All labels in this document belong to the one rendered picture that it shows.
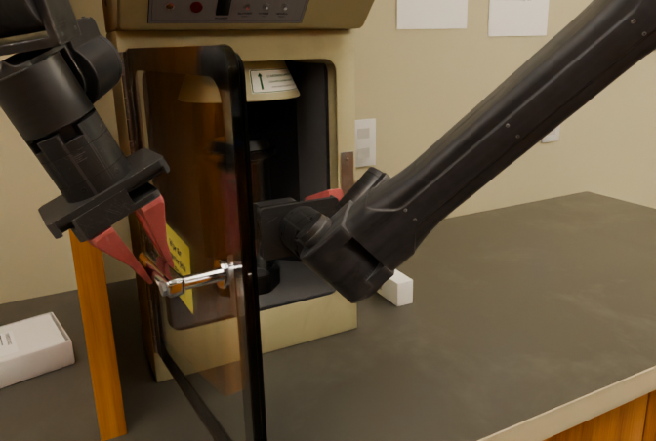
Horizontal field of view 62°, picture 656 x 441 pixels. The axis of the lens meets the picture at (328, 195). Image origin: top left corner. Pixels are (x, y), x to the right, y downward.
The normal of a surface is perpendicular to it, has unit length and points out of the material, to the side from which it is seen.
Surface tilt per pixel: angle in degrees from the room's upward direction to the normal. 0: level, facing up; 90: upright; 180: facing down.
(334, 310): 90
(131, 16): 135
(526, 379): 0
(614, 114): 90
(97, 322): 90
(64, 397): 0
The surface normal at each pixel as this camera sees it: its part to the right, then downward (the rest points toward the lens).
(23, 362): 0.62, 0.19
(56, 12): 0.99, -0.14
